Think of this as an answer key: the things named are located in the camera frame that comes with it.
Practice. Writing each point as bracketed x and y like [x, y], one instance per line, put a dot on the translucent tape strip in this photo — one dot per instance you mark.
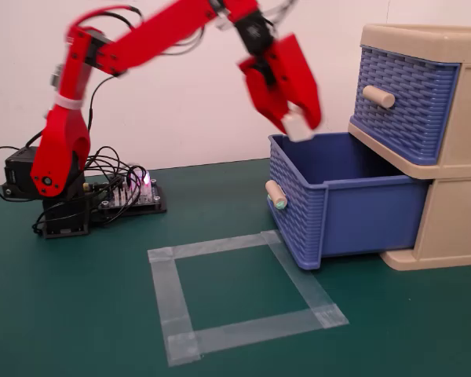
[259, 328]
[216, 246]
[310, 290]
[172, 302]

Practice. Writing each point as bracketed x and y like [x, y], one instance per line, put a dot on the black motor gripper body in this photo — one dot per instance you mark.
[256, 33]

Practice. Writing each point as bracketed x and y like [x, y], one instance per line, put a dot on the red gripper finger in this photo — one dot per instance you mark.
[300, 78]
[265, 94]

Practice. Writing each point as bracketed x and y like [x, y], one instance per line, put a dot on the mint green tape wrap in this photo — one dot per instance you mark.
[280, 204]

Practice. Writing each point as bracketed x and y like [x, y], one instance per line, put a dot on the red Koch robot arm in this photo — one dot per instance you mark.
[161, 35]

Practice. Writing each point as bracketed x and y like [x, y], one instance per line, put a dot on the white toy brick cube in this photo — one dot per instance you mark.
[296, 127]

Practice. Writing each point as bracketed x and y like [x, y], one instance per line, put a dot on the beige plastic drawer cabinet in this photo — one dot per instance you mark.
[459, 212]

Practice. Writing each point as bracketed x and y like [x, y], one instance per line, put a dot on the controller circuit board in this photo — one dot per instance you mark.
[139, 196]

